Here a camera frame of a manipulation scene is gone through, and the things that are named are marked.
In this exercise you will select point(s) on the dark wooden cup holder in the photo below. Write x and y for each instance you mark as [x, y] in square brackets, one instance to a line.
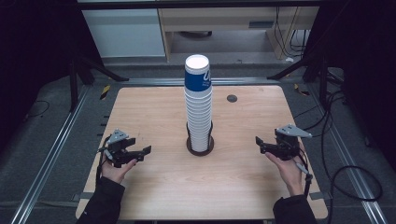
[200, 153]

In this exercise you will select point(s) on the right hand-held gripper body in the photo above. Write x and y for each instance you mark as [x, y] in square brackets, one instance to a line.
[288, 146]

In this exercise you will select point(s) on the aluminium floor rail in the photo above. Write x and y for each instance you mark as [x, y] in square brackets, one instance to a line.
[351, 174]
[46, 165]

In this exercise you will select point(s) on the person's right hand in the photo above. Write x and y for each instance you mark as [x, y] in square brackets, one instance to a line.
[291, 175]

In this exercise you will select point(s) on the stack of white paper cups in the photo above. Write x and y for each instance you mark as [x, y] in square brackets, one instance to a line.
[199, 124]

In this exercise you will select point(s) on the black metal stand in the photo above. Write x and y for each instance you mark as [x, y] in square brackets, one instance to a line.
[73, 90]
[323, 84]

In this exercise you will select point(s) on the dark curtain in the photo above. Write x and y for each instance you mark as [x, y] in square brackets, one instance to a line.
[370, 62]
[31, 62]

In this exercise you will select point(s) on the person's left hand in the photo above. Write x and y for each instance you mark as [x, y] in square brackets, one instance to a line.
[115, 174]

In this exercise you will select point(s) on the blue and white paper cup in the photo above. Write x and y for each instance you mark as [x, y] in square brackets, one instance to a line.
[197, 81]

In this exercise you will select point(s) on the white cabinet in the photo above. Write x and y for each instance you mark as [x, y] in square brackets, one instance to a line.
[124, 34]

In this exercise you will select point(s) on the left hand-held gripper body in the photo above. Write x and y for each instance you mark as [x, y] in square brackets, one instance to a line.
[120, 155]

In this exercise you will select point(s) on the round dark table grommet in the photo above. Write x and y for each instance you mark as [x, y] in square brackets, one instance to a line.
[232, 98]

